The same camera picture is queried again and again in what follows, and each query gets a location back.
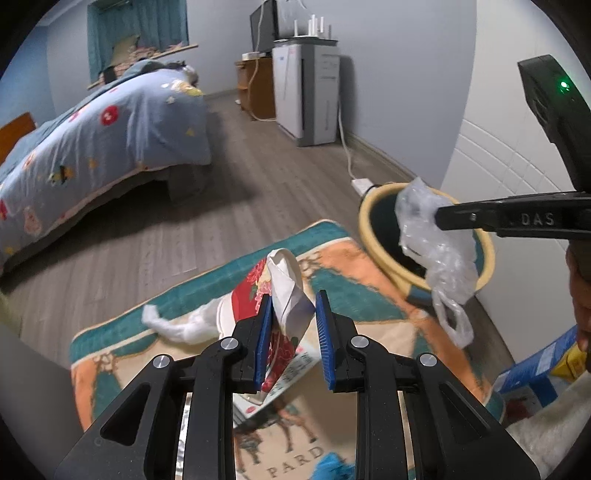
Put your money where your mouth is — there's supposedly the white printed booklet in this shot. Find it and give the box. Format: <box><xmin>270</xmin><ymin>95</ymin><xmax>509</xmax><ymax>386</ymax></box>
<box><xmin>231</xmin><ymin>346</ymin><xmax>356</xmax><ymax>480</ymax></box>

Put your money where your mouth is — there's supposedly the colourful patterned rug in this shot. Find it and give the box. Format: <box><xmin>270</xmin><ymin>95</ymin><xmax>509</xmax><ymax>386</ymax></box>
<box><xmin>69</xmin><ymin>219</ymin><xmax>499</xmax><ymax>480</ymax></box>

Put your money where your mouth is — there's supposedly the white red print plastic bag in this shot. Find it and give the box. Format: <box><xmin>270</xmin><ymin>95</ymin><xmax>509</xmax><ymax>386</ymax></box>
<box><xmin>142</xmin><ymin>248</ymin><xmax>319</xmax><ymax>393</ymax></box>

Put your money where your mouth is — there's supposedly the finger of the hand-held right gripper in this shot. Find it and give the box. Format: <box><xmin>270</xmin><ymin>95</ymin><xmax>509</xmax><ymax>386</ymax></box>
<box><xmin>434</xmin><ymin>191</ymin><xmax>591</xmax><ymax>241</ymax></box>

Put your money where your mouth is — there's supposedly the yellow packet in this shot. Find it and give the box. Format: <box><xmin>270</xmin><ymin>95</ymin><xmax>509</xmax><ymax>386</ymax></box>
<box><xmin>551</xmin><ymin>346</ymin><xmax>589</xmax><ymax>381</ymax></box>

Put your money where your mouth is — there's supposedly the white router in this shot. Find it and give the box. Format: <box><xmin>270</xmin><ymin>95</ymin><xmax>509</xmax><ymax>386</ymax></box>
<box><xmin>274</xmin><ymin>14</ymin><xmax>338</xmax><ymax>44</ymax></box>

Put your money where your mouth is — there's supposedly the white power cable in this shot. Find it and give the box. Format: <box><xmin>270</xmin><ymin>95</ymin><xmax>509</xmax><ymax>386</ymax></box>
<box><xmin>337</xmin><ymin>99</ymin><xmax>358</xmax><ymax>181</ymax></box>

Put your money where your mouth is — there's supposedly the teal curtain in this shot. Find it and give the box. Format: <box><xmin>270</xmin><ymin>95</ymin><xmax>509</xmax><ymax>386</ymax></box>
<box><xmin>87</xmin><ymin>0</ymin><xmax>190</xmax><ymax>81</ymax></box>

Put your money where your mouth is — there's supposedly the person's right hand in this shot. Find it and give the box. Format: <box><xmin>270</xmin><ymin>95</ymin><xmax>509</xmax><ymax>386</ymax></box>
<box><xmin>566</xmin><ymin>240</ymin><xmax>591</xmax><ymax>372</ymax></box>

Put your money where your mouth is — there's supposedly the blue crumpled paper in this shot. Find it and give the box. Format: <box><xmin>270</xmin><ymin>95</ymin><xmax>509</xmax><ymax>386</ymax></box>
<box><xmin>313</xmin><ymin>452</ymin><xmax>356</xmax><ymax>480</ymax></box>

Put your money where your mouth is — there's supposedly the white panelled wardrobe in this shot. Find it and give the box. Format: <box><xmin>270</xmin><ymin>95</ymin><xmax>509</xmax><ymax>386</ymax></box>
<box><xmin>441</xmin><ymin>117</ymin><xmax>591</xmax><ymax>324</ymax></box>

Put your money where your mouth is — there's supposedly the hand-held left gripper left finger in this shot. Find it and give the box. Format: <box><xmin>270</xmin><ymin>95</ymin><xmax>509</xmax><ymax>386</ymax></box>
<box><xmin>55</xmin><ymin>293</ymin><xmax>274</xmax><ymax>480</ymax></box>

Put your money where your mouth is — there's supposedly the white fluffy blanket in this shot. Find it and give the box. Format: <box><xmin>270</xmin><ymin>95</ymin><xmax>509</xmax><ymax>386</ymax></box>
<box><xmin>505</xmin><ymin>378</ymin><xmax>591</xmax><ymax>478</ymax></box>

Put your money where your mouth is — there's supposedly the white cabinet cable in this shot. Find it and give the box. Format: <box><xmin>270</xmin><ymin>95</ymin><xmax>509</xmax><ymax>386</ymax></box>
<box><xmin>240</xmin><ymin>58</ymin><xmax>278</xmax><ymax>123</ymax></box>

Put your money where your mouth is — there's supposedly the blue cardboard box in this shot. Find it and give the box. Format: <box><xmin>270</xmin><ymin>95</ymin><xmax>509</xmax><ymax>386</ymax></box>
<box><xmin>494</xmin><ymin>325</ymin><xmax>583</xmax><ymax>418</ymax></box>

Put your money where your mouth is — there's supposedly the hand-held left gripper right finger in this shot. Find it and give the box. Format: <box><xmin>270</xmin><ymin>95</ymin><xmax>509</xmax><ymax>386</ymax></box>
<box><xmin>314</xmin><ymin>290</ymin><xmax>541</xmax><ymax>480</ymax></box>

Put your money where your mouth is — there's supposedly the bed with blue quilt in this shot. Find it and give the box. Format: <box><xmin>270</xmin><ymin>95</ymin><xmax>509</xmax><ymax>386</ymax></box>
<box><xmin>0</xmin><ymin>59</ymin><xmax>213</xmax><ymax>273</ymax></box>

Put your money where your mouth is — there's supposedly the white air purifier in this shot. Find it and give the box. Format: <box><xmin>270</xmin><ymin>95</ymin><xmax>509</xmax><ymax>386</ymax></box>
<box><xmin>271</xmin><ymin>39</ymin><xmax>341</xmax><ymax>147</ymax></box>

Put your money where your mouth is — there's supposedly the wooden cabinet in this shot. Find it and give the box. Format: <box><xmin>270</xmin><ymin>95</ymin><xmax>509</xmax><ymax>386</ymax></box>
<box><xmin>235</xmin><ymin>53</ymin><xmax>278</xmax><ymax>121</ymax></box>

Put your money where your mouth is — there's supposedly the clear plastic bag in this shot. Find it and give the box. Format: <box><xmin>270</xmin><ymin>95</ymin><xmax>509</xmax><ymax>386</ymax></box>
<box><xmin>394</xmin><ymin>176</ymin><xmax>481</xmax><ymax>349</ymax></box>

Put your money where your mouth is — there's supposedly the yellow rimmed teal bin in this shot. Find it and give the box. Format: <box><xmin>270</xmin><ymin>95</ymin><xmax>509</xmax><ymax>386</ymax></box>
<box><xmin>359</xmin><ymin>182</ymin><xmax>496</xmax><ymax>319</ymax></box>

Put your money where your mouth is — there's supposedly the black television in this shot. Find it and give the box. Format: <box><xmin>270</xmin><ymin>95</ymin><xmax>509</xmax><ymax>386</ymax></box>
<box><xmin>249</xmin><ymin>0</ymin><xmax>278</xmax><ymax>54</ymax></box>

